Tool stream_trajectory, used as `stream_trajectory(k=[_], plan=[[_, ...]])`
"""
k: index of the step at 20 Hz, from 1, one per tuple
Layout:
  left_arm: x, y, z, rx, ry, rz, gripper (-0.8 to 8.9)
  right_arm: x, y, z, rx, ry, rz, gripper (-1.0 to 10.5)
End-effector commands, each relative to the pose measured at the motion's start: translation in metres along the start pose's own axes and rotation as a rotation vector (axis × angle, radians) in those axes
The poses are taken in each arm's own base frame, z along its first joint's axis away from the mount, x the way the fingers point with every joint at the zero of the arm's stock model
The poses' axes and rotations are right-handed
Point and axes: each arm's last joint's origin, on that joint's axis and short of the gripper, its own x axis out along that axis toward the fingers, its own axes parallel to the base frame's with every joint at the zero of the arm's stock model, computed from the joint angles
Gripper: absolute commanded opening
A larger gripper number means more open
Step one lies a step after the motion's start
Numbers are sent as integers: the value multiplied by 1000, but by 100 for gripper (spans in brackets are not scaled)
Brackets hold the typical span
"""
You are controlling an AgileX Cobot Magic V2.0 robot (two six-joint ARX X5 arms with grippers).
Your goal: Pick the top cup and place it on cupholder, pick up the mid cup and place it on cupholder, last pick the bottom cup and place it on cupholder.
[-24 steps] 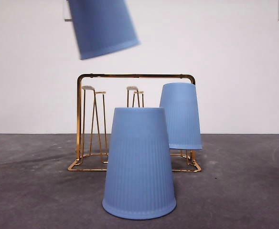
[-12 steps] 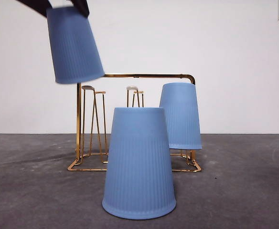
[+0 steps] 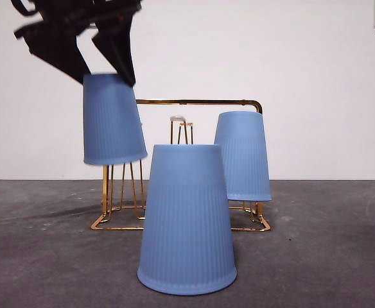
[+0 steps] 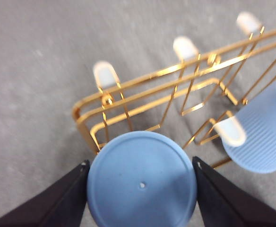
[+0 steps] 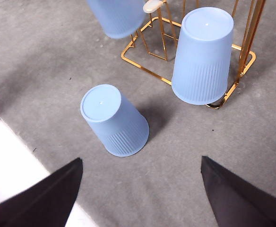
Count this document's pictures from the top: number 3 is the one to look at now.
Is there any gold wire cup holder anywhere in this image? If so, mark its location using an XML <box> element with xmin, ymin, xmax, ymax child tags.
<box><xmin>90</xmin><ymin>98</ymin><xmax>272</xmax><ymax>232</ymax></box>

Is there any blue ribbed plastic cup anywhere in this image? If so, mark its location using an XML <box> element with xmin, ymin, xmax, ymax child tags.
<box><xmin>137</xmin><ymin>143</ymin><xmax>238</xmax><ymax>296</ymax></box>
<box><xmin>82</xmin><ymin>73</ymin><xmax>148</xmax><ymax>167</ymax></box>
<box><xmin>213</xmin><ymin>110</ymin><xmax>272</xmax><ymax>203</ymax></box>

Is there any black cable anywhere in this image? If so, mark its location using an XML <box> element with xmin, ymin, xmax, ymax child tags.
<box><xmin>10</xmin><ymin>0</ymin><xmax>39</xmax><ymax>17</ymax></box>

